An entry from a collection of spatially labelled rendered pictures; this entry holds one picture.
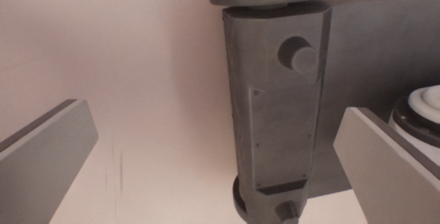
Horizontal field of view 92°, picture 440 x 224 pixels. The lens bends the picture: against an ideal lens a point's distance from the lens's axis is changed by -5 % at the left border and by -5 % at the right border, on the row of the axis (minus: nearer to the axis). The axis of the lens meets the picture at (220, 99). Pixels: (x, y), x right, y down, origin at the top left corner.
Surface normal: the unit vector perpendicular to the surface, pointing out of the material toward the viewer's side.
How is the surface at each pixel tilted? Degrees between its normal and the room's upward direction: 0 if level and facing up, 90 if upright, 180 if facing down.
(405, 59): 0
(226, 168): 0
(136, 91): 0
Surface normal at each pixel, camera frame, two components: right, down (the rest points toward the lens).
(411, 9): 0.14, 0.47
